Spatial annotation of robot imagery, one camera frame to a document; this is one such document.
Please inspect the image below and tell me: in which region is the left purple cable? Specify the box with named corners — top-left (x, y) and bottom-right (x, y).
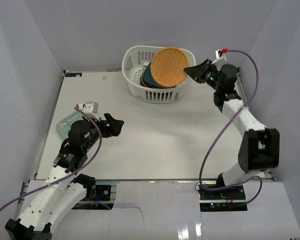
top-left (0, 104), bottom-right (103, 238)

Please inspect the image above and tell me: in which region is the dark teal square plate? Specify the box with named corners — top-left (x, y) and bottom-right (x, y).
top-left (142, 63), bottom-right (165, 89)

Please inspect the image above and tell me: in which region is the purple cable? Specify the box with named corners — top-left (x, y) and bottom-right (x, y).
top-left (198, 48), bottom-right (264, 204)
top-left (0, 104), bottom-right (103, 238)

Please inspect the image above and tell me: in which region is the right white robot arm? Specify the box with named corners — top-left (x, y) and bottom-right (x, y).
top-left (184, 59), bottom-right (280, 200)

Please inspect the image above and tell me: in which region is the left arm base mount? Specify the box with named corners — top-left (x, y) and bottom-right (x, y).
top-left (73, 185), bottom-right (114, 210)

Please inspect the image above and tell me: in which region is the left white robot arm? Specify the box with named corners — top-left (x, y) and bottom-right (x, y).
top-left (5, 113), bottom-right (124, 240)

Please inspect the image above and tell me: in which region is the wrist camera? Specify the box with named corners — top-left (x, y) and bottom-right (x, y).
top-left (75, 101), bottom-right (100, 121)
top-left (211, 48), bottom-right (228, 65)

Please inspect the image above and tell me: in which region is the white plastic dish bin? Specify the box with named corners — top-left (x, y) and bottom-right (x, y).
top-left (121, 45), bottom-right (196, 104)

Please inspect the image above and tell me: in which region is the woven bamboo round plate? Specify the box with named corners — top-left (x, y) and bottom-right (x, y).
top-left (150, 47), bottom-right (190, 88)

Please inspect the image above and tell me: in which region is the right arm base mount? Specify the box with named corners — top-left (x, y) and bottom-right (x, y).
top-left (194, 182), bottom-right (248, 213)

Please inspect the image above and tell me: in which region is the left blue table label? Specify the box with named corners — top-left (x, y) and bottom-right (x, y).
top-left (64, 72), bottom-right (82, 78)

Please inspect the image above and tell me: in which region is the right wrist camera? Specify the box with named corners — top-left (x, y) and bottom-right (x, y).
top-left (211, 48), bottom-right (228, 65)

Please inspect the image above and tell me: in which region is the red rimmed cream plate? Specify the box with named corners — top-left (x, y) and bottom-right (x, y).
top-left (139, 75), bottom-right (153, 89)

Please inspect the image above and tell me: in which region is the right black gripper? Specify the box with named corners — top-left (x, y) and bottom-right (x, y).
top-left (184, 59), bottom-right (222, 92)

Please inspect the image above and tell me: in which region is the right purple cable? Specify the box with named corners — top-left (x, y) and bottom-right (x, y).
top-left (198, 48), bottom-right (264, 204)

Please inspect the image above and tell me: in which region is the pale green rectangular plate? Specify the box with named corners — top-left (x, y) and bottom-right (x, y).
top-left (56, 109), bottom-right (89, 140)

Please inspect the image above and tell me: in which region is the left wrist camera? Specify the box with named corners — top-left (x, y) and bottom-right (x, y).
top-left (75, 101), bottom-right (100, 121)

